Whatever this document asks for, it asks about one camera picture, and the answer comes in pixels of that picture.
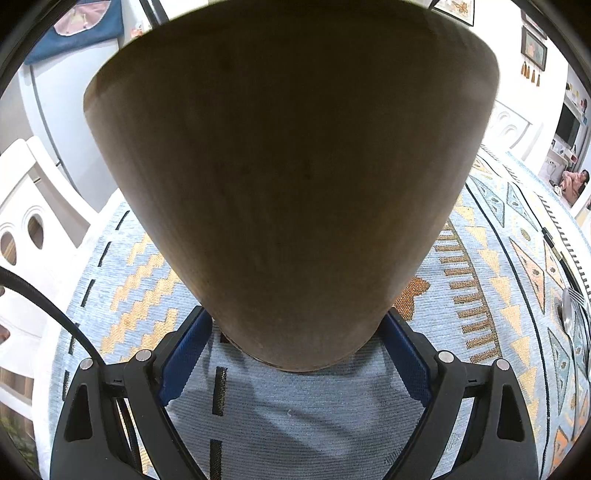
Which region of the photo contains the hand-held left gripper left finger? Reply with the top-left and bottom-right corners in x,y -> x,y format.
48,305 -> 213,480

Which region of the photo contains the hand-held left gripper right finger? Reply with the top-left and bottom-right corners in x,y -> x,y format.
379,308 -> 541,480

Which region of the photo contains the silver metal spoon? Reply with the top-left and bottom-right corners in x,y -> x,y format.
559,287 -> 583,358

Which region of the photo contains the bamboo utensil holder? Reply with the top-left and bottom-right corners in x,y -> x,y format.
83,0 -> 502,374

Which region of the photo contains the blue patterned table runner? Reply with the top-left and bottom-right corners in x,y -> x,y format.
48,152 -> 591,480

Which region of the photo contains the white dining chair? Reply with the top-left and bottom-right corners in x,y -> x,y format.
0,136 -> 100,416
480,102 -> 534,162

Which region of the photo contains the white refrigerator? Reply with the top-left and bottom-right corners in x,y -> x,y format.
18,0 -> 154,186

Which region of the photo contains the television screen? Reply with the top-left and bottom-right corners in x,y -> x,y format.
555,102 -> 581,145

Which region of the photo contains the blue refrigerator cover cloth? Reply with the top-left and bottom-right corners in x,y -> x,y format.
25,0 -> 123,66

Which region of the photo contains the black cable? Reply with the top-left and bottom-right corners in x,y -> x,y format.
0,265 -> 105,370

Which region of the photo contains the small framed wall picture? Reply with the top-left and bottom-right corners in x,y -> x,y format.
520,25 -> 548,71

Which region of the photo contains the large framed wall picture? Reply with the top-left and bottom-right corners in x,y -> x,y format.
433,0 -> 476,27

